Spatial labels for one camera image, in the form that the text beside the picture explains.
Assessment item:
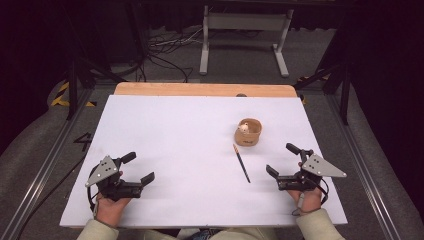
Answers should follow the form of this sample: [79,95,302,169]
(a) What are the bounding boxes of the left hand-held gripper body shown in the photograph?
[85,155,146,203]

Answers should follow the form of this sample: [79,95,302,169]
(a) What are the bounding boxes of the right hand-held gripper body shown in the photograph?
[275,148,348,193]

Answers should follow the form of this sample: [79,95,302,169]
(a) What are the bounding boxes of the dark pencil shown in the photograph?
[232,143,252,184]

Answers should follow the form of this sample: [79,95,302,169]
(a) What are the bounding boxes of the round wooden pen holder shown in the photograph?
[234,117,263,147]

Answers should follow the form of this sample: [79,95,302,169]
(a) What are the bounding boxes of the person's right hand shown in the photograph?
[287,161,324,215]

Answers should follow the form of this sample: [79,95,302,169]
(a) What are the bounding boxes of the person's left hand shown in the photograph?
[95,170,133,229]

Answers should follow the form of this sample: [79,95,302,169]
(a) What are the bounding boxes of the white table mat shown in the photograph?
[59,94,348,229]

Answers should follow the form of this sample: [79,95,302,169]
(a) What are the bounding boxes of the black tripod stand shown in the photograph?
[63,49,128,122]
[293,61,352,126]

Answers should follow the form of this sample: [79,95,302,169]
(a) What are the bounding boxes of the yellow black hazard tape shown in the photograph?
[50,81,98,108]

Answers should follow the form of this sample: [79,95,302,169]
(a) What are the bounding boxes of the person's lap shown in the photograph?
[143,227,280,240]

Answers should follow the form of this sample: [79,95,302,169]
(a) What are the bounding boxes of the wooden table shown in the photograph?
[114,82,298,98]

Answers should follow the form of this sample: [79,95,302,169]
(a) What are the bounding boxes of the white metal stand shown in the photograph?
[199,4,295,78]

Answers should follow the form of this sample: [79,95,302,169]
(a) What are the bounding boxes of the right hand-held gripper cable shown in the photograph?
[291,178,330,216]

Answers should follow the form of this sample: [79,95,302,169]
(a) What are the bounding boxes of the hand-held gripper cable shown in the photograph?
[86,185,100,213]
[291,178,330,216]

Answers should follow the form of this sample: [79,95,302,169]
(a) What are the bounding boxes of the left hand-held gripper cable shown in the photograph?
[86,185,100,213]

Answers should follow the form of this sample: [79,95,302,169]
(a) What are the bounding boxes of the aluminium floor rail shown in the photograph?
[324,93,403,240]
[0,87,97,240]

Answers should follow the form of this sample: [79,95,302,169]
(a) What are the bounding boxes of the black floor cable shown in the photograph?
[15,155,86,240]

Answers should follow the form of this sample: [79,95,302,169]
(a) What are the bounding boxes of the bundle of floor cables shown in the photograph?
[143,27,205,84]

